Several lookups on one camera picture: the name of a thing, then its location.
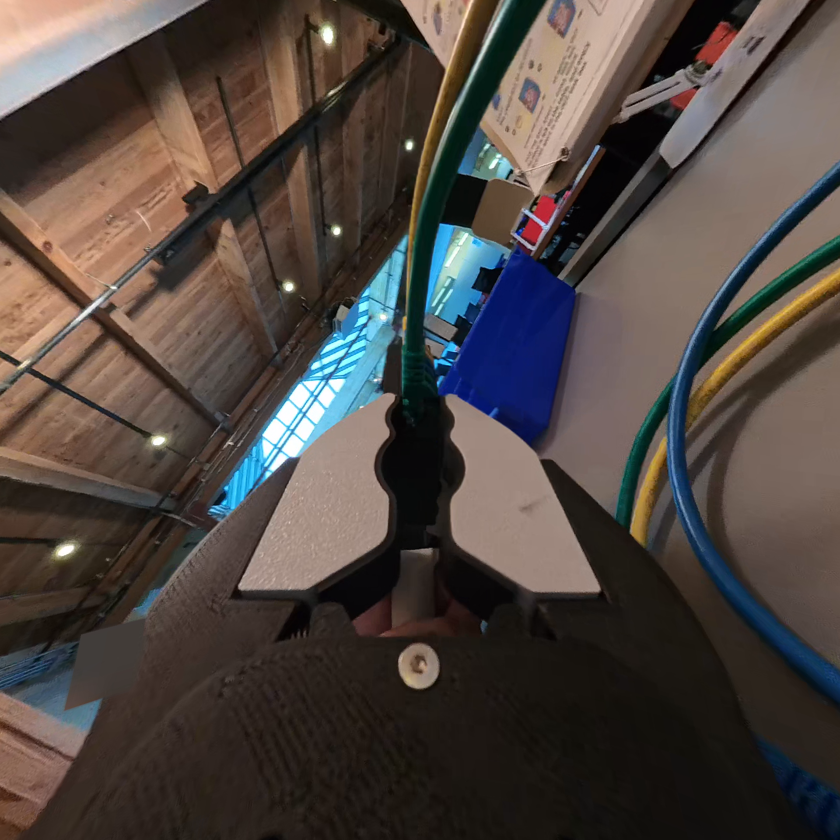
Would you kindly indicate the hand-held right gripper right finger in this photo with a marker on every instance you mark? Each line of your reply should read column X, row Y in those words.
column 518, row 518

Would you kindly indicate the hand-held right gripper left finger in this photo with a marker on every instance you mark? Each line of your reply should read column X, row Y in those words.
column 321, row 518

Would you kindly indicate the black network switch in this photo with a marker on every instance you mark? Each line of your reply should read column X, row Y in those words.
column 420, row 472

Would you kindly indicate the person's left hand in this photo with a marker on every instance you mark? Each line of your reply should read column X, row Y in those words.
column 459, row 617

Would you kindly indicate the skylight window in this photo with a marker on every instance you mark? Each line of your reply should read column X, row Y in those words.
column 295, row 407

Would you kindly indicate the blue plastic bin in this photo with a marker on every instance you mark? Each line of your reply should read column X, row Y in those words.
column 518, row 341

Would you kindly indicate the ceiling track spotlights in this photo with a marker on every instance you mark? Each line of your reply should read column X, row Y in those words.
column 64, row 549

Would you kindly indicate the cardboard sheet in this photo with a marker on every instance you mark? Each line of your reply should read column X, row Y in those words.
column 502, row 210

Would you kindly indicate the white rack with red box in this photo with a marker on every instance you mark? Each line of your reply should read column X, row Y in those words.
column 541, row 210

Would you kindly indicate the black board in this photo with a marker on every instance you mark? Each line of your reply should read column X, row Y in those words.
column 463, row 197

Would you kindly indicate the printed instruction board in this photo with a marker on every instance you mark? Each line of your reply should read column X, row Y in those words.
column 577, row 85

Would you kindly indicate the red equipment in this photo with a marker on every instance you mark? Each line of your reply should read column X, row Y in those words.
column 718, row 39

